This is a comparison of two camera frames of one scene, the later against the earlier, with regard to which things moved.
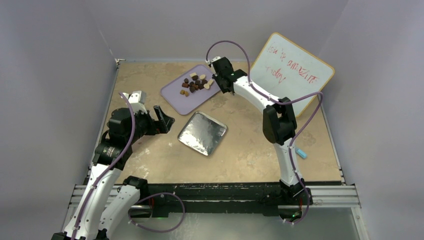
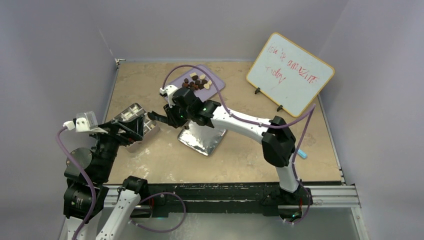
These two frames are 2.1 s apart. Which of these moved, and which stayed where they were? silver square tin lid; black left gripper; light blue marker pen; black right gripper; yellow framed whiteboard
Moved: black right gripper; black left gripper
Stayed: silver square tin lid; light blue marker pen; yellow framed whiteboard
